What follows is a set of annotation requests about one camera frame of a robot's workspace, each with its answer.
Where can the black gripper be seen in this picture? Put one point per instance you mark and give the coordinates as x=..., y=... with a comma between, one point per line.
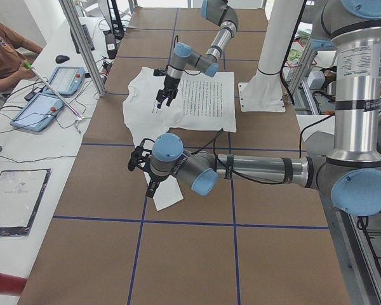
x=169, y=85
x=154, y=178

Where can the white long sleeve t-shirt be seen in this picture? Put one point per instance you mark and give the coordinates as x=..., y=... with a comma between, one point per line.
x=202, y=103

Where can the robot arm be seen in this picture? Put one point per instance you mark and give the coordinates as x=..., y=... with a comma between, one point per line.
x=345, y=166
x=219, y=13

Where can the black keyboard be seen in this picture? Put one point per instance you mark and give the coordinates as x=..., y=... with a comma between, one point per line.
x=87, y=36

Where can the blue teach pendant far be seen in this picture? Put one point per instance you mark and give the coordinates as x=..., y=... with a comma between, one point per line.
x=67, y=80

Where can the blue teach pendant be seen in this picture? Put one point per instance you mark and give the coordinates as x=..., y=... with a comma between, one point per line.
x=67, y=80
x=39, y=112

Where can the black computer mouse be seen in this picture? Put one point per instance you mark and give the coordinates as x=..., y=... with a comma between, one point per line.
x=61, y=59

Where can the blue teach pendant near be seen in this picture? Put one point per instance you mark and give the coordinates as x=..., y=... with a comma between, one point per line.
x=39, y=112

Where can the plastic sleeve document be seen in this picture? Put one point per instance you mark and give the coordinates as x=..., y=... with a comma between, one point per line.
x=21, y=192

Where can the long metal pointer stick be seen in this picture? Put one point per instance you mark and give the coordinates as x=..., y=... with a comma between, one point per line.
x=79, y=117

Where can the person in brown shirt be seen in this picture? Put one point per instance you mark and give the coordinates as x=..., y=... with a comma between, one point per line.
x=12, y=69

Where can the red object at corner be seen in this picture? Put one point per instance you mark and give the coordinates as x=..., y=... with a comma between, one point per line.
x=11, y=285

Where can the aluminium frame post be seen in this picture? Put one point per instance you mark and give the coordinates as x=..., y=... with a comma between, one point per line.
x=84, y=47

